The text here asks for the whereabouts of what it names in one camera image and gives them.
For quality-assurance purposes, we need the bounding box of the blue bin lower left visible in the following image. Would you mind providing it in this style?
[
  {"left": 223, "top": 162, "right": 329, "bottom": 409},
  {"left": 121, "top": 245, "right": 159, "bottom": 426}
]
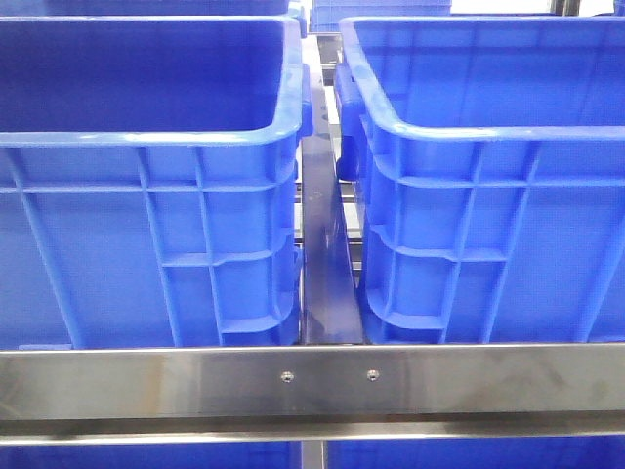
[{"left": 1, "top": 442, "right": 301, "bottom": 468}]

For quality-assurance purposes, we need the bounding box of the stainless steel front rail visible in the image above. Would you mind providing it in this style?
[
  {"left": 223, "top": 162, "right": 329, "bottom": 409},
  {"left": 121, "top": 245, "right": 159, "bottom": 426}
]
[{"left": 1, "top": 343, "right": 624, "bottom": 446}]

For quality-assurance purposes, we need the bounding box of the metal centre divider bar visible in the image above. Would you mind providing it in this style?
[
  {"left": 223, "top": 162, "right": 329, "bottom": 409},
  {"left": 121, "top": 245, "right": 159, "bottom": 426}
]
[{"left": 301, "top": 35, "right": 365, "bottom": 345}]

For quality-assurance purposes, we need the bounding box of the blue bin lower right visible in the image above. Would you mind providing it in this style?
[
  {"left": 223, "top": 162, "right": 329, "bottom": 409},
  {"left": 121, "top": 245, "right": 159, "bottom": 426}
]
[{"left": 328, "top": 436, "right": 624, "bottom": 468}]

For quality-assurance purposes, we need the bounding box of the blue crate far back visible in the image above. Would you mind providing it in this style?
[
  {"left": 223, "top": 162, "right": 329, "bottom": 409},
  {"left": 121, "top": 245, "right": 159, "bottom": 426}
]
[{"left": 311, "top": 0, "right": 452, "bottom": 33}]

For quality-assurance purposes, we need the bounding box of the blue plastic bin behind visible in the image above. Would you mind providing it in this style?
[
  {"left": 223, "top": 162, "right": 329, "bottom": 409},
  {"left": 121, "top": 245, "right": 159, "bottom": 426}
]
[{"left": 337, "top": 16, "right": 624, "bottom": 344}]

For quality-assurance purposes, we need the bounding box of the blue plastic bin with buttons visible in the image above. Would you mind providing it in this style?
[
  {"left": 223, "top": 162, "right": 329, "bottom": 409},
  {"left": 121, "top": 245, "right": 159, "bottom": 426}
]
[{"left": 1, "top": 17, "right": 312, "bottom": 350}]

